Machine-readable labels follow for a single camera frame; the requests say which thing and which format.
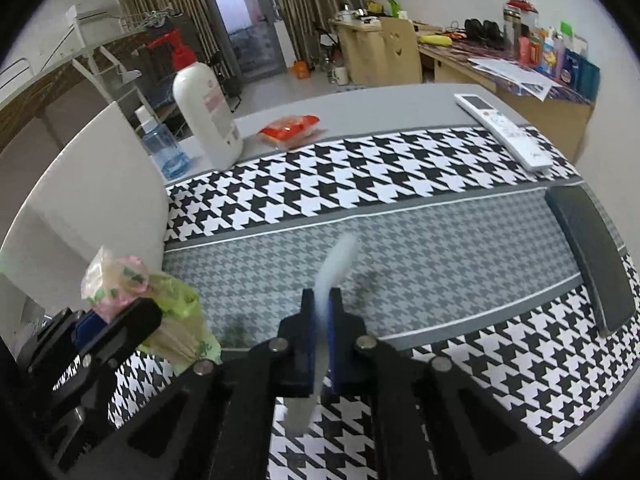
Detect wooden desk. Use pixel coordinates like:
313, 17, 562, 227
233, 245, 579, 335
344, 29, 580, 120
329, 18, 594, 162

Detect floral tissue packet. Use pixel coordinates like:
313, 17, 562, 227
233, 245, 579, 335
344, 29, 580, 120
80, 247, 221, 372

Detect white lotion pump bottle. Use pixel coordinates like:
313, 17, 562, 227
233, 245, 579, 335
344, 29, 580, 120
145, 29, 243, 171

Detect white foam strip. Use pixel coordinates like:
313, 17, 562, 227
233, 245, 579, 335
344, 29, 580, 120
283, 233, 359, 436

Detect white styrofoam box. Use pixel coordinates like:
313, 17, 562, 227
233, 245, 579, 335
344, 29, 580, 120
1, 103, 168, 342

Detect red snack packet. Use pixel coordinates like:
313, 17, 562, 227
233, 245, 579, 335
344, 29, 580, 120
258, 115, 321, 151

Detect glass balcony door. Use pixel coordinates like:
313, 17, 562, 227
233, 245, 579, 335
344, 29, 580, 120
206, 0, 295, 84

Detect houndstooth table mat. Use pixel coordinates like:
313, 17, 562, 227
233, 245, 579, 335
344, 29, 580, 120
52, 127, 640, 480

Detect wooden smiley chair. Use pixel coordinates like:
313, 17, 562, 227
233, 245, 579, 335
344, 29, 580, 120
380, 18, 423, 86

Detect orange floor bottle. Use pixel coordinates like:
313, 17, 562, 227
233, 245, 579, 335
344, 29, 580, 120
292, 60, 311, 80

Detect black folding chair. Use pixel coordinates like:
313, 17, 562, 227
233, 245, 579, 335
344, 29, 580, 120
208, 52, 242, 113

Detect blue spray bottle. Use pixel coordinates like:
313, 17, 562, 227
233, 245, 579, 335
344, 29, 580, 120
136, 106, 191, 181

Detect metal bunk bed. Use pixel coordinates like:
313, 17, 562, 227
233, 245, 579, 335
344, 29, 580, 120
0, 1, 202, 156

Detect black smartphone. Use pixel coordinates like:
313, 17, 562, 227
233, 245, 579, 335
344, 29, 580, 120
544, 185, 636, 337

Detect white remote control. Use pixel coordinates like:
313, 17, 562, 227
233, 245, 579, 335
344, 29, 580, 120
454, 93, 552, 172

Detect white papers on desk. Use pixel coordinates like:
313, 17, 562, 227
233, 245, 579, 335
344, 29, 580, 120
469, 58, 561, 102

